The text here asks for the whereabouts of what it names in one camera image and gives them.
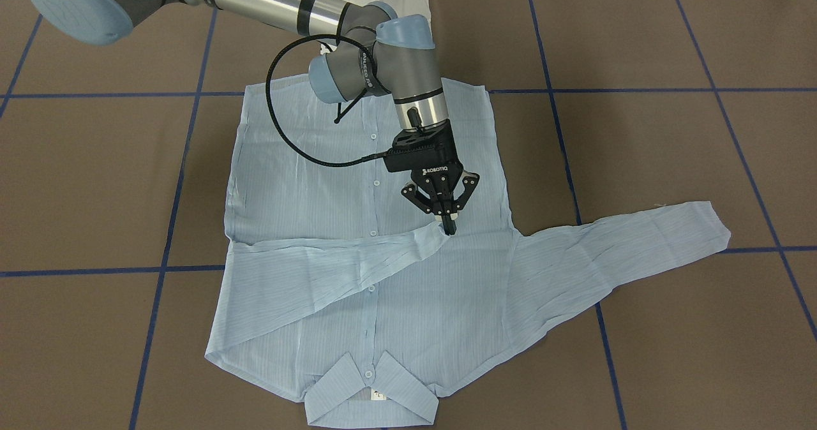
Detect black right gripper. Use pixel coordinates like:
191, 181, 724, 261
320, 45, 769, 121
384, 119, 481, 235

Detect light blue striped shirt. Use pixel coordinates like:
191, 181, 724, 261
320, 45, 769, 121
205, 79, 731, 428

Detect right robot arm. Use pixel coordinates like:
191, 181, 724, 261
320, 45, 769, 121
30, 0, 481, 235

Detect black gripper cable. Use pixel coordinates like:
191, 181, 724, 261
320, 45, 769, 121
266, 34, 390, 168

